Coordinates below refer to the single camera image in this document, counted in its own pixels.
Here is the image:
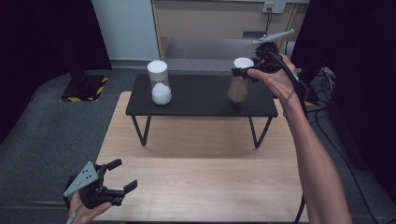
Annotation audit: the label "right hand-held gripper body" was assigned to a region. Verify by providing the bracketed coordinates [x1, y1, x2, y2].
[252, 28, 295, 75]

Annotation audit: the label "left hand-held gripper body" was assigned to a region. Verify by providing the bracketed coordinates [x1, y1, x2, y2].
[63, 161, 124, 210]

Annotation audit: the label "jar of brown powder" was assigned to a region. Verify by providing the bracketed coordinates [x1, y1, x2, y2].
[227, 57, 255, 104]

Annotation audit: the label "black shelf with metal legs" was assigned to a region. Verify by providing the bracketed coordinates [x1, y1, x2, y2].
[125, 73, 279, 149]

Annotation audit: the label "jar of white powder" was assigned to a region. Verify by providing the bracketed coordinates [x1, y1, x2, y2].
[147, 60, 173, 106]

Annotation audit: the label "person's right hand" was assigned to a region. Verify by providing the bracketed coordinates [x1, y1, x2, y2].
[247, 54, 302, 108]

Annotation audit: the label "person's left hand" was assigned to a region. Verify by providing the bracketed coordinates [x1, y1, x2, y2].
[66, 191, 112, 224]

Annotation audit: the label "small dark box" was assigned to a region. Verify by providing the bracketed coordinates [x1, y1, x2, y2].
[242, 30, 265, 39]

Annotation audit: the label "light wooden cabinet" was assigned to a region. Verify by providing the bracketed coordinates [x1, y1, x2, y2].
[151, 0, 310, 72]

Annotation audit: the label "black stand with striped base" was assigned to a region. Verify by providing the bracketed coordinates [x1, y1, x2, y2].
[60, 52, 109, 103]
[297, 66, 321, 107]

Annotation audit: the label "dark curtain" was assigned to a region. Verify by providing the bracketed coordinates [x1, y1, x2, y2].
[0, 0, 113, 139]
[289, 0, 396, 202]

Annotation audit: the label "white panel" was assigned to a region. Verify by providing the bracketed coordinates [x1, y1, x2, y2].
[91, 0, 161, 62]

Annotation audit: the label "black socket cables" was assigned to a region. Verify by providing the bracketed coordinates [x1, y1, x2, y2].
[263, 11, 274, 35]

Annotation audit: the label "grey wrist cord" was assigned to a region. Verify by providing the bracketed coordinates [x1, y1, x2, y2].
[281, 89, 296, 119]
[65, 203, 84, 224]

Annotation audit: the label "white wall socket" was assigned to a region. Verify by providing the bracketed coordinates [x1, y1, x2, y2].
[262, 1, 286, 15]

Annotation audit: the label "tangle of cables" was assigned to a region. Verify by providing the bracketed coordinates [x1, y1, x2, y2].
[312, 66, 338, 105]

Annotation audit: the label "long black floor cable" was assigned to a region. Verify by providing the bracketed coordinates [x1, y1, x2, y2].
[306, 106, 376, 224]

